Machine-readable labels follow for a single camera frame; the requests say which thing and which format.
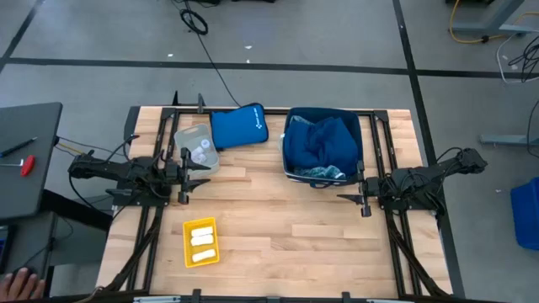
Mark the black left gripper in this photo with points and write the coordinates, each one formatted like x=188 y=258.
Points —
x=184 y=193

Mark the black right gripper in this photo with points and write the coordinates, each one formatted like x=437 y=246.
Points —
x=365 y=206

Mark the light blue patterned gown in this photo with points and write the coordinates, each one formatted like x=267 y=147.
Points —
x=320 y=172

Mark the dark blue cloth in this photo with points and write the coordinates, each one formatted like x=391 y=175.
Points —
x=320 y=143

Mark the dark blue fabric bin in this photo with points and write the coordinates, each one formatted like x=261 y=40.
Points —
x=358 y=122

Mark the yellow plastic basket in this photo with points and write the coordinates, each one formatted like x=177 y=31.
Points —
x=187 y=252

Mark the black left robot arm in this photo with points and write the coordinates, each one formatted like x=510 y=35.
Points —
x=109 y=168

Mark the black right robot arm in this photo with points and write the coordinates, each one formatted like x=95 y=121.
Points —
x=421 y=181

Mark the clear plastic bin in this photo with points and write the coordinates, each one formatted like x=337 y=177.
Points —
x=185 y=141

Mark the blue zip pouch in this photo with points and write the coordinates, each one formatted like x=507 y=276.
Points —
x=238 y=126

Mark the grey metal floor foot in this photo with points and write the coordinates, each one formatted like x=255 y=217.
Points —
x=505 y=139

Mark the black side table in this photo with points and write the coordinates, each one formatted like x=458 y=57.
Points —
x=25 y=189

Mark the blue plastic crate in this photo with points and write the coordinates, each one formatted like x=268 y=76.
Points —
x=526 y=214

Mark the grey desk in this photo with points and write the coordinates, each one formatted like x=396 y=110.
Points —
x=31 y=244

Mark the black pen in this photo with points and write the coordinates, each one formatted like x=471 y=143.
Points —
x=19 y=147

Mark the black keyboard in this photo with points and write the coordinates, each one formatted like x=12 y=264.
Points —
x=3 y=248

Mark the person's hand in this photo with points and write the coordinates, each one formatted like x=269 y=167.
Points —
x=21 y=288

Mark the grey table base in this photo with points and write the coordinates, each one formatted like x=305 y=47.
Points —
x=497 y=21

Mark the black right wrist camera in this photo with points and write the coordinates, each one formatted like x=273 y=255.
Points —
x=379 y=186

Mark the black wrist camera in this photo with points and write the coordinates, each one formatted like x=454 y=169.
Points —
x=172 y=172
x=379 y=186

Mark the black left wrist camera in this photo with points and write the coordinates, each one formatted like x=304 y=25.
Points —
x=172 y=172

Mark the black aluminium table frame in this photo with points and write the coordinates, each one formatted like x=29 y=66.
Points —
x=187 y=110

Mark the grey metal bracket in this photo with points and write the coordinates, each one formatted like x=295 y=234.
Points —
x=389 y=301
x=156 y=299

